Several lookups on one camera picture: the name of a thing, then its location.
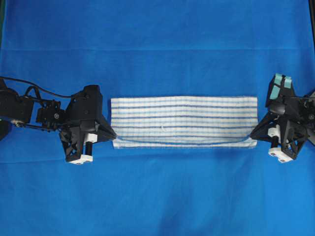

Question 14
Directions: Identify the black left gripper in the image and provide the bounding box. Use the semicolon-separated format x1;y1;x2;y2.
60;115;116;165

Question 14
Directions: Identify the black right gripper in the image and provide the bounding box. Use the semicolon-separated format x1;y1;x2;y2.
250;115;310;163

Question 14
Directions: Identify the white blue-striped towel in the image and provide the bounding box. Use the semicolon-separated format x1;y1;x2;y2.
111;96;258;149

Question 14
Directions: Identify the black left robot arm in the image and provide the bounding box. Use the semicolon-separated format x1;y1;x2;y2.
0;77;117;165

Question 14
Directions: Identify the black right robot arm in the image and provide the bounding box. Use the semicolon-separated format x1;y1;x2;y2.
250;93;315;163

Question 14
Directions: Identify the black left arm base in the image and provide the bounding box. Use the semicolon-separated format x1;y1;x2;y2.
0;119;11;141

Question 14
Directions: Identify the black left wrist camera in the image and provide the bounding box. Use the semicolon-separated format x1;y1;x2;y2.
65;85;103;122

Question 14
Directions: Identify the black right wrist camera taped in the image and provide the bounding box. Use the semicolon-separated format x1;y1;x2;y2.
265;73;295;115

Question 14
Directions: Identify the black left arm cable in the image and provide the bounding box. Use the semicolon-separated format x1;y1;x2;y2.
0;76;74;99

